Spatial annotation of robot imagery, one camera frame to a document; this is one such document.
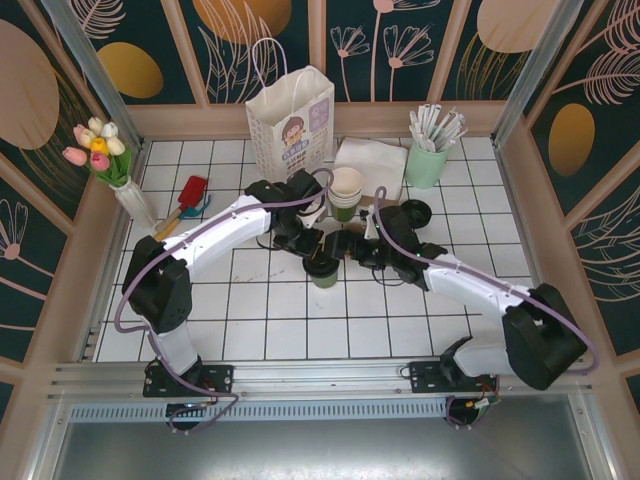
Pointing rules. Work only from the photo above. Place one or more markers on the green paper coffee cup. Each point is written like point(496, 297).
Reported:
point(325, 281)

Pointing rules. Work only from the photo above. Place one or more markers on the white cartoon print paper bag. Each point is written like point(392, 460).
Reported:
point(280, 140)

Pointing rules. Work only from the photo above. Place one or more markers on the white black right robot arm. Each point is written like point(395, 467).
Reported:
point(475, 290)

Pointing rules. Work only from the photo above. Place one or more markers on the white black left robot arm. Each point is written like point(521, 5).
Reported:
point(225, 227)

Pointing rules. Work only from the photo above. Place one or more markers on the stack of green paper cups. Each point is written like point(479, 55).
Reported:
point(345, 212)

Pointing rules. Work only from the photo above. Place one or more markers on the mint green straw holder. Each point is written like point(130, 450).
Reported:
point(425, 170)

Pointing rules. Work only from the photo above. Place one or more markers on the stack of white napkins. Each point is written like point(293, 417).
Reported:
point(370, 160)

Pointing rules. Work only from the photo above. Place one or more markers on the white wrapped straw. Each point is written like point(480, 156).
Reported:
point(446, 127)
point(424, 122)
point(459, 136)
point(415, 127)
point(433, 120)
point(454, 131)

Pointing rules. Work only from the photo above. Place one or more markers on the white ribbed vase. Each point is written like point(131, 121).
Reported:
point(135, 200)

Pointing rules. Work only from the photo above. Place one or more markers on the white artificial tulip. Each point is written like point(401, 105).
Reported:
point(116, 145)
point(96, 124)
point(110, 130)

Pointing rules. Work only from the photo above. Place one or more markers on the yellow artificial tulip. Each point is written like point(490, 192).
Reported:
point(99, 145)

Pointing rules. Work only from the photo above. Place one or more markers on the pale pink artificial tulip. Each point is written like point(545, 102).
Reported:
point(81, 133)

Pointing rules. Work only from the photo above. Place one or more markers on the aluminium mounting rail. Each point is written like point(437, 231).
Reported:
point(320, 375)

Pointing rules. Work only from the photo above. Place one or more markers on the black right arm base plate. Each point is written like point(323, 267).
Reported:
point(425, 377)

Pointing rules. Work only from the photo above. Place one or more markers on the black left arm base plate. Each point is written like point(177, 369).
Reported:
point(220, 380)

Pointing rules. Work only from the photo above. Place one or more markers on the aluminium frame post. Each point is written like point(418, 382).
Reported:
point(537, 75)
point(96, 75)

